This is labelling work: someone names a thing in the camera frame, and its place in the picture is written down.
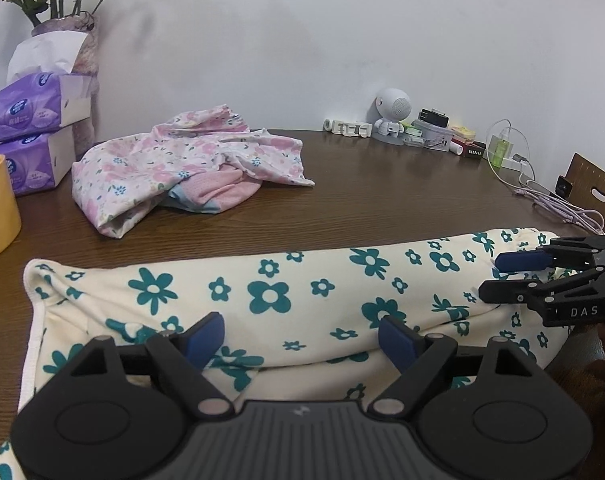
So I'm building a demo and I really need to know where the white cable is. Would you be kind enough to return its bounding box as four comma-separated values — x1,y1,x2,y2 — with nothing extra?
483,119,538,193

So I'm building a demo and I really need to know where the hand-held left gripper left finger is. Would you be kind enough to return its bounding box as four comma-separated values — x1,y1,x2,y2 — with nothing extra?
70,311,233,417

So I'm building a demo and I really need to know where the sealed purple tissue pack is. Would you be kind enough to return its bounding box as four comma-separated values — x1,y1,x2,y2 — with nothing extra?
0,125,76,197

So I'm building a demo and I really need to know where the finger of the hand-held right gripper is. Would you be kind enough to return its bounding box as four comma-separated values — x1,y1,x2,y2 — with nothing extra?
477,262,605,307
493,235,605,273

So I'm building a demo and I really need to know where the brown cardboard panel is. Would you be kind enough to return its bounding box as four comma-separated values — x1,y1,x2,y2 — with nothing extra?
560,152,605,236

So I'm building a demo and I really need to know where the pink floral garment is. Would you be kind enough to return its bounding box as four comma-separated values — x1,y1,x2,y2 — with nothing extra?
71,104,316,238

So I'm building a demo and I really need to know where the black charger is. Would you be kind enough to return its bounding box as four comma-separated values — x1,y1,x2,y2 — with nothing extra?
419,108,449,128

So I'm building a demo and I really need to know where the open purple tissue pack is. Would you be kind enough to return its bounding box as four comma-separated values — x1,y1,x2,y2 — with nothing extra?
0,30,93,143

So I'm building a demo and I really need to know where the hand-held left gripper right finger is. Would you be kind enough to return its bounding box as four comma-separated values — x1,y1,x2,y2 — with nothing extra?
371,314,534,417

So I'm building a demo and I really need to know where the cream green-flowered garment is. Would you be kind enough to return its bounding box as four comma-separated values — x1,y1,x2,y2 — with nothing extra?
0,227,581,480

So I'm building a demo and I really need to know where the red black box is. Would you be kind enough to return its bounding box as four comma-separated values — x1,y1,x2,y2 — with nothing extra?
460,139,487,161

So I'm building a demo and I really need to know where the white robot-shaped speaker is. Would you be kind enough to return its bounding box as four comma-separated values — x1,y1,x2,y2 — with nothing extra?
371,87,412,146

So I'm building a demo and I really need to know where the white power strip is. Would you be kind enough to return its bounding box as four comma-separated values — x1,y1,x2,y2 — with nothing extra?
497,155,538,181

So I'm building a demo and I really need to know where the purple cable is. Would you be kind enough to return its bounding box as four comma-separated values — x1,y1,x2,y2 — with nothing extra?
513,182,605,236

